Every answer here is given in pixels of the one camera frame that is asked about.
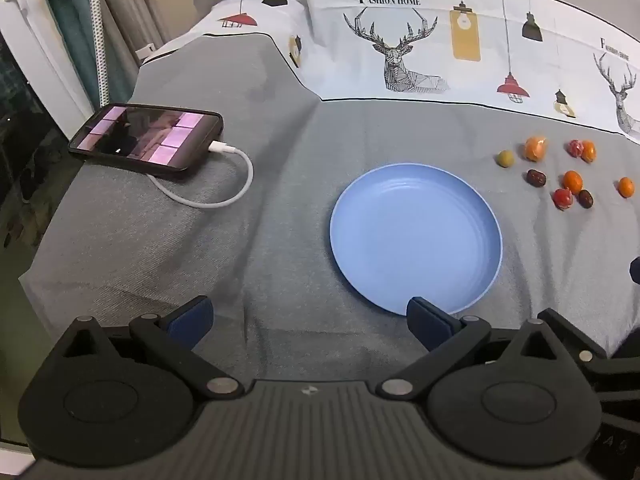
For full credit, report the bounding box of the white charging cable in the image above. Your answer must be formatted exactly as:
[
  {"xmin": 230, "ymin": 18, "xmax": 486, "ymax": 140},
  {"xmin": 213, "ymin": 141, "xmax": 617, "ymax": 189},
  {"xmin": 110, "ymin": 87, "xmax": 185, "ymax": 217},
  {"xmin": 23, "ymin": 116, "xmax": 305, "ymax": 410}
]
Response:
[{"xmin": 147, "ymin": 141, "xmax": 254, "ymax": 209}]

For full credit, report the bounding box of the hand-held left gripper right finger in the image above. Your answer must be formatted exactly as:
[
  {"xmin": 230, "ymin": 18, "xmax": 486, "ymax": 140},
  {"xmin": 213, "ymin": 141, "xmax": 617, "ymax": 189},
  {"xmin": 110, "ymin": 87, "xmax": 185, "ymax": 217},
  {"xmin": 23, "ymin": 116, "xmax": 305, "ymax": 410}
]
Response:
[{"xmin": 375, "ymin": 297, "xmax": 564, "ymax": 404}]

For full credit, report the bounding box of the black smartphone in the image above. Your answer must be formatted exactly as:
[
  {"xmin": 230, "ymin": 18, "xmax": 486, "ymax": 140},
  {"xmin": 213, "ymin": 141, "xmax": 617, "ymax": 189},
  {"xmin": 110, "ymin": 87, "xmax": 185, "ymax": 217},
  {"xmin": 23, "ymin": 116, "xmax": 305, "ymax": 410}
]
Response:
[{"xmin": 67, "ymin": 103, "xmax": 224, "ymax": 181}]

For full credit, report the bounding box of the deer print white blanket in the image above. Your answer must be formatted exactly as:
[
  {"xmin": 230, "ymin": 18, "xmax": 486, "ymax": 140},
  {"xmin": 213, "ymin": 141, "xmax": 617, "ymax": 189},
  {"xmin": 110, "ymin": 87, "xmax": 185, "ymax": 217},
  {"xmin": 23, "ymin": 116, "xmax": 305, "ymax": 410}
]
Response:
[{"xmin": 140, "ymin": 0, "xmax": 640, "ymax": 147}]

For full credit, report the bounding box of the grey curtain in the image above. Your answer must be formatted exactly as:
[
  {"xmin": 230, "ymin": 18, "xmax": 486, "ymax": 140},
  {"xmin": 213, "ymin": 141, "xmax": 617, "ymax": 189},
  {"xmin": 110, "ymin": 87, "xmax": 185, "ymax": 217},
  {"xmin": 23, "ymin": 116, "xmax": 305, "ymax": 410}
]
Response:
[{"xmin": 95, "ymin": 0, "xmax": 173, "ymax": 68}]

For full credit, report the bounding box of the blue round plate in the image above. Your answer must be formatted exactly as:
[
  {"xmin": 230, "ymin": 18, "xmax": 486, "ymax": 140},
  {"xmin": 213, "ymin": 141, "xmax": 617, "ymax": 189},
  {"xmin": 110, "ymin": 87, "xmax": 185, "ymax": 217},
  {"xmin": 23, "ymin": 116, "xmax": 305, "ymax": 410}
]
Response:
[{"xmin": 329, "ymin": 162, "xmax": 503, "ymax": 317}]

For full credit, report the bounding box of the plastic-wrapped orange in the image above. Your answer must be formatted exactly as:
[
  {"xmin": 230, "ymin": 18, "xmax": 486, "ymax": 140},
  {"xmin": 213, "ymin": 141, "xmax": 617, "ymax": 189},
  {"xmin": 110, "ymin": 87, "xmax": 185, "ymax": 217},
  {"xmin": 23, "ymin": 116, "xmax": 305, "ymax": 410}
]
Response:
[{"xmin": 523, "ymin": 135, "xmax": 549, "ymax": 162}]

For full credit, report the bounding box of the teal curtain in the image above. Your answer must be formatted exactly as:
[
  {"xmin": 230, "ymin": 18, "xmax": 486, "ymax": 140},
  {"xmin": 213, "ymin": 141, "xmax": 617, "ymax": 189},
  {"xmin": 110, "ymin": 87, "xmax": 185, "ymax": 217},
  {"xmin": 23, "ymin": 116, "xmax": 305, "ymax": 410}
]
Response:
[{"xmin": 34, "ymin": 0, "xmax": 118, "ymax": 107}]

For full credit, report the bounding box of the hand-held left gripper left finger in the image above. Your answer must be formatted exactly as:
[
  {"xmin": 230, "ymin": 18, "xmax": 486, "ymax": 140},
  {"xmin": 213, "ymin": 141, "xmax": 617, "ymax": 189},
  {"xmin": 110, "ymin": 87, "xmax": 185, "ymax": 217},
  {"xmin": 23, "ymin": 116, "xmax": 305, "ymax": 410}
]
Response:
[{"xmin": 56, "ymin": 296, "xmax": 246, "ymax": 404}]

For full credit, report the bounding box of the striped metal pole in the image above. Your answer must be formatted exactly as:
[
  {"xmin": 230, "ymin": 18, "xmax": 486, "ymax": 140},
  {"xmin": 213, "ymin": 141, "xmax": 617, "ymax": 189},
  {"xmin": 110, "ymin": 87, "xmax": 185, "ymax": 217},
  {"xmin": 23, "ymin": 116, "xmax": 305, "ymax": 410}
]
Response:
[{"xmin": 80, "ymin": 0, "xmax": 112, "ymax": 109}]

